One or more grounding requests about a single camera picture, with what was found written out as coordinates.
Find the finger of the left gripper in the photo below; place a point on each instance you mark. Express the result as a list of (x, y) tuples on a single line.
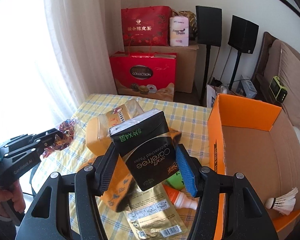
[(21, 159), (26, 142)]

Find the white shuttlecock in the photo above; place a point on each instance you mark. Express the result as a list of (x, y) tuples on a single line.
[(283, 204)]

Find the yellow checked tablecloth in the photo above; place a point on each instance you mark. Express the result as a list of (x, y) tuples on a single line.
[(190, 120)]

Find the red tea gift bag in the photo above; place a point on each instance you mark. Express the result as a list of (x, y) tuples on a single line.
[(146, 26)]

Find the brown sofa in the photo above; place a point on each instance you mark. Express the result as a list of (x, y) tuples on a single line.
[(277, 58)]

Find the colourful rubber band bag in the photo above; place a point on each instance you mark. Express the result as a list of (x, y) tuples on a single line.
[(67, 130)]

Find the left black speaker on stand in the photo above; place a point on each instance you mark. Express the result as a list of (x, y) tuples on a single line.
[(209, 33)]

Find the black tissue pack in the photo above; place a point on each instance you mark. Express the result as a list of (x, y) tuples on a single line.
[(146, 147)]

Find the white tissue roll pack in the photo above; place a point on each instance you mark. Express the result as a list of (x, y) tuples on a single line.
[(179, 32)]

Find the clear jar yellow lid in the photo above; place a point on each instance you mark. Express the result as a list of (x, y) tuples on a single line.
[(97, 132)]

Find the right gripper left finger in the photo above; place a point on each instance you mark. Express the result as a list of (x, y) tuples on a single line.
[(104, 169)]

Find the orange white bottle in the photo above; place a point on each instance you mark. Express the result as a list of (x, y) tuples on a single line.
[(180, 199)]

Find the green portable radio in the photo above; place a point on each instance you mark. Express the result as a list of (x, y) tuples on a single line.
[(278, 90)]

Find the white round appliance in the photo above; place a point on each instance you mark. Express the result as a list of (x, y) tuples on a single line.
[(297, 131)]

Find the person's left hand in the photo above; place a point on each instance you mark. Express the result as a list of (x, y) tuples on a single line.
[(16, 196)]

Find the gold patterned gift bag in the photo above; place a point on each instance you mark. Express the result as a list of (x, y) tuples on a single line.
[(192, 22)]

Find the orange cardboard fruit box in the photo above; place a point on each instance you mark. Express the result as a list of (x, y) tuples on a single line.
[(258, 140)]

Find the red chocolate collection bag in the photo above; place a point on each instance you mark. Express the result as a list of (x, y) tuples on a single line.
[(149, 75)]

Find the right black speaker on stand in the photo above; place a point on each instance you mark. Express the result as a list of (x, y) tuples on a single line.
[(243, 38)]

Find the brown cardboard box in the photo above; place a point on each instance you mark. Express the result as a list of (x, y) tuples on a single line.
[(186, 60)]

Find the black speaker on stand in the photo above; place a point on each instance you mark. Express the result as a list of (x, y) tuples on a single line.
[(243, 38), (209, 33)]

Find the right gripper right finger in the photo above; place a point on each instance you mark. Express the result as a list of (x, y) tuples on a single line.
[(189, 169)]

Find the green paw print case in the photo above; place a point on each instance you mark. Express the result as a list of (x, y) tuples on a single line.
[(176, 181)]

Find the grey electronic device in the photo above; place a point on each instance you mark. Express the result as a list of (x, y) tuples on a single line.
[(246, 88)]

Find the gold foil sachet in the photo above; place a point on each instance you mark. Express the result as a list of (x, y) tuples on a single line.
[(151, 215)]

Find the orange knitted scarf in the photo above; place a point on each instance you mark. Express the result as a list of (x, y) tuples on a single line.
[(121, 179)]

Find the white sheer curtain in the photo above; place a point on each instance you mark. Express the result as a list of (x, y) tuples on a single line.
[(53, 55)]

